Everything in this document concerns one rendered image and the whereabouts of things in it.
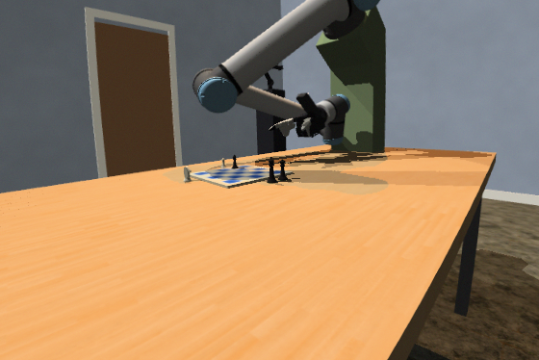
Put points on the blue and cream chessboard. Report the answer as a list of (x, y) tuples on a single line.
[(229, 177)]

